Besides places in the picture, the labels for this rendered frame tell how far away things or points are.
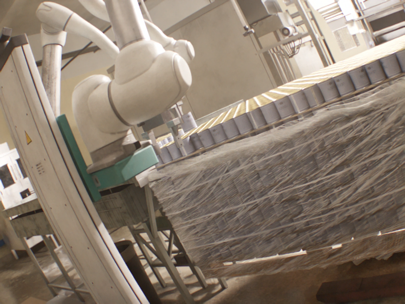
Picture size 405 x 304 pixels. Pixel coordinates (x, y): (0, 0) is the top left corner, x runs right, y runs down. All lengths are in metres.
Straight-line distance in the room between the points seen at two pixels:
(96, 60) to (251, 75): 6.82
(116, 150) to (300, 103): 0.70
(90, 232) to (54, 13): 1.00
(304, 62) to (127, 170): 3.69
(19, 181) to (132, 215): 4.90
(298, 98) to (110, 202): 1.39
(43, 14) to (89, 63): 8.85
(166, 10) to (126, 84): 11.26
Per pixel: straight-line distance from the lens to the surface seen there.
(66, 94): 9.76
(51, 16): 1.73
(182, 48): 1.35
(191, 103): 5.10
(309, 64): 4.56
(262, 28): 4.23
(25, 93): 1.23
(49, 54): 1.84
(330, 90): 1.39
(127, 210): 2.27
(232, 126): 1.61
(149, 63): 1.03
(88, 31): 1.73
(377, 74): 1.34
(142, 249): 3.15
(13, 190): 6.91
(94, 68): 10.57
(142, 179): 1.97
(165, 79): 1.01
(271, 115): 1.50
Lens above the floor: 1.32
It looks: 7 degrees down
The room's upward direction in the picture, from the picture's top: 24 degrees counter-clockwise
